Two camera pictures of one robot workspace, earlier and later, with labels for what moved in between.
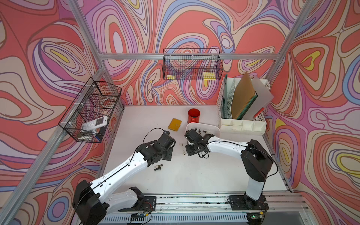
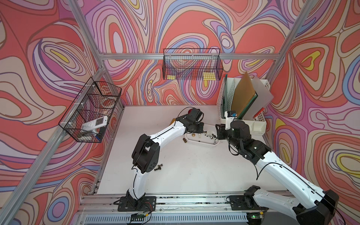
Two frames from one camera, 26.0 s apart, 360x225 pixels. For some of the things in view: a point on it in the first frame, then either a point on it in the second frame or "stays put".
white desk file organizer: [255, 126] stays put
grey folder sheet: [264, 97] stays put
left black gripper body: [167, 155] to [197, 128]
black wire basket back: [192, 64] stays put
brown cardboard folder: [243, 93] stays put
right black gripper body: [191, 150] to [222, 134]
